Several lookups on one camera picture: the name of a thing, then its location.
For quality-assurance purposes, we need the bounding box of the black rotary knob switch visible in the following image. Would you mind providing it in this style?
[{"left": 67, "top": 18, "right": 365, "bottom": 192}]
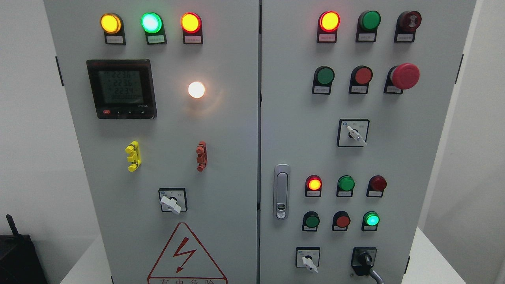
[{"left": 351, "top": 247, "right": 377, "bottom": 276}]

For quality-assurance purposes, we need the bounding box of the grey electrical cabinet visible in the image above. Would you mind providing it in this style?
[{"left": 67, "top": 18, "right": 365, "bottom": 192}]
[{"left": 44, "top": 0, "right": 476, "bottom": 284}]

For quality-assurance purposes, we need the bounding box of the silver cabinet door latch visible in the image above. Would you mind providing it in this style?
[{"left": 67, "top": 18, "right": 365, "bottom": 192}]
[{"left": 273, "top": 164, "right": 291, "bottom": 220}]

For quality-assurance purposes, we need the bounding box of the red terminal connector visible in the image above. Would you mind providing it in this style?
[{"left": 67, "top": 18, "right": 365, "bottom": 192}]
[{"left": 195, "top": 141, "right": 208, "bottom": 172}]

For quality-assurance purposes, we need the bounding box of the red lit indicator lower left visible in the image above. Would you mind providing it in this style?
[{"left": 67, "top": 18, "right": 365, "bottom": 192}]
[{"left": 305, "top": 175, "right": 322, "bottom": 197}]

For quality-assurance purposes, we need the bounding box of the white lit indicator light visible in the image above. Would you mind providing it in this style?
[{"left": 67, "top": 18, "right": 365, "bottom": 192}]
[{"left": 187, "top": 81, "right": 206, "bottom": 99}]

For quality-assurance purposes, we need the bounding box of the green push button upper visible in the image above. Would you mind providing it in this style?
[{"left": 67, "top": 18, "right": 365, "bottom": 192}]
[{"left": 312, "top": 66, "right": 335, "bottom": 95}]

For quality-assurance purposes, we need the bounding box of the green push button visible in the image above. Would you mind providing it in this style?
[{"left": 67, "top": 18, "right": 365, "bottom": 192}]
[
  {"left": 312, "top": 66, "right": 335, "bottom": 95},
  {"left": 302, "top": 211, "right": 320, "bottom": 232},
  {"left": 361, "top": 211, "right": 380, "bottom": 232}
]

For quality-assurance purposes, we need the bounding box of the green push button lower left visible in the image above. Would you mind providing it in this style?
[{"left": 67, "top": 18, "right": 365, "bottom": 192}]
[{"left": 302, "top": 211, "right": 320, "bottom": 232}]

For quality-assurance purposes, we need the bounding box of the green indicator light lower middle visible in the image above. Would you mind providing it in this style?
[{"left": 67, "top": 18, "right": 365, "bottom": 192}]
[{"left": 336, "top": 176, "right": 355, "bottom": 197}]

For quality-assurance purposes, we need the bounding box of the red push button lower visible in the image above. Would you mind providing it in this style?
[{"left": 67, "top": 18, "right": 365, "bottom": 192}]
[{"left": 332, "top": 211, "right": 351, "bottom": 231}]

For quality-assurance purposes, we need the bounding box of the red push button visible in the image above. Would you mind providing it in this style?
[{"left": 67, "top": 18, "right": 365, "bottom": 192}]
[
  {"left": 332, "top": 211, "right": 351, "bottom": 231},
  {"left": 348, "top": 66, "right": 373, "bottom": 95}
]

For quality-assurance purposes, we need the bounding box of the yellow terminal connector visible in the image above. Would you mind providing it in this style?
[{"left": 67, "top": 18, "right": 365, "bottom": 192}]
[{"left": 125, "top": 140, "right": 141, "bottom": 172}]

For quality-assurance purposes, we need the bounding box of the red push button upper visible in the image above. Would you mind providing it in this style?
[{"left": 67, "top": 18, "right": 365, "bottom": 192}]
[{"left": 348, "top": 66, "right": 373, "bottom": 95}]

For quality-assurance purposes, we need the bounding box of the red indicator light lower right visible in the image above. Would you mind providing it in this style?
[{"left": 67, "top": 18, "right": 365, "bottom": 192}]
[{"left": 367, "top": 176, "right": 387, "bottom": 198}]

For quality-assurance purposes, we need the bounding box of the red high voltage warning sticker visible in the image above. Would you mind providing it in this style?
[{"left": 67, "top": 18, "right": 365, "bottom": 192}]
[{"left": 147, "top": 222, "right": 228, "bottom": 284}]

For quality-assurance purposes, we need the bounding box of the red lit indicator light left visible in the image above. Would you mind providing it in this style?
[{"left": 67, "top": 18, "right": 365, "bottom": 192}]
[{"left": 180, "top": 11, "right": 203, "bottom": 45}]

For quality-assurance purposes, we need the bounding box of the black digital power meter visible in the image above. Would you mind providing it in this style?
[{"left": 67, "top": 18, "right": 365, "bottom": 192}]
[{"left": 86, "top": 59, "right": 157, "bottom": 119}]

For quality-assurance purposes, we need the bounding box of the green push button lower right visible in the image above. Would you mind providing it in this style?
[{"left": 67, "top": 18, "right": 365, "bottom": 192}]
[{"left": 361, "top": 211, "right": 380, "bottom": 232}]

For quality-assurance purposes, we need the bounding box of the red lit indicator top right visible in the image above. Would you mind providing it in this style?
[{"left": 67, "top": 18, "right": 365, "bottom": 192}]
[{"left": 317, "top": 10, "right": 340, "bottom": 43}]

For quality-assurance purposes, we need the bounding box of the green lit indicator light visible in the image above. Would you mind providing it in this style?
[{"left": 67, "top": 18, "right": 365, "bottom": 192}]
[{"left": 140, "top": 12, "right": 166, "bottom": 45}]

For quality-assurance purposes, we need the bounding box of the green indicator light top right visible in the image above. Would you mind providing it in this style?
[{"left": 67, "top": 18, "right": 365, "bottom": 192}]
[{"left": 355, "top": 10, "right": 381, "bottom": 43}]

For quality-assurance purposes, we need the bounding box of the red mushroom emergency stop button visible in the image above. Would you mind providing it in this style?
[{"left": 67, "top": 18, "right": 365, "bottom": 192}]
[{"left": 384, "top": 63, "right": 420, "bottom": 95}]

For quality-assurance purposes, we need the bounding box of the yellow indicator light top left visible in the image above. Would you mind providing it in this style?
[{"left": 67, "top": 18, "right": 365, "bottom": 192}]
[{"left": 100, "top": 13, "right": 126, "bottom": 45}]

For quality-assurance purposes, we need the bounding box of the dark red buzzer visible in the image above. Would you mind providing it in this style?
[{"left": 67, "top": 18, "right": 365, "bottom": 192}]
[{"left": 394, "top": 11, "right": 422, "bottom": 43}]

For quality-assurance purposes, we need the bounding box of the black device with antenna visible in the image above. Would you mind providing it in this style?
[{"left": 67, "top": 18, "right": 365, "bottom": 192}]
[{"left": 0, "top": 214, "right": 47, "bottom": 284}]

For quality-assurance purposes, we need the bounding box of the white lever selector switch upper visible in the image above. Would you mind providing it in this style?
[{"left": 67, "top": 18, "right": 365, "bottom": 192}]
[{"left": 336, "top": 119, "right": 370, "bottom": 147}]

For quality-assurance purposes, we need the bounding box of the white lever selector switch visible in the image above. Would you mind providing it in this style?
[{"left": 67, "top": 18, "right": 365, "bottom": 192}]
[
  {"left": 336, "top": 119, "right": 370, "bottom": 147},
  {"left": 296, "top": 247, "right": 321, "bottom": 273},
  {"left": 158, "top": 188, "right": 187, "bottom": 215}
]

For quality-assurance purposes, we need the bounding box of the white lever selector switch left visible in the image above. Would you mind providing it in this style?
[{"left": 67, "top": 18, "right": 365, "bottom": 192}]
[{"left": 158, "top": 188, "right": 187, "bottom": 215}]

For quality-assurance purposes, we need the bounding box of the white lever selector switch lower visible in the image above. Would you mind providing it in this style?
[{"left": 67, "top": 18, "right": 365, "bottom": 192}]
[{"left": 296, "top": 247, "right": 321, "bottom": 273}]

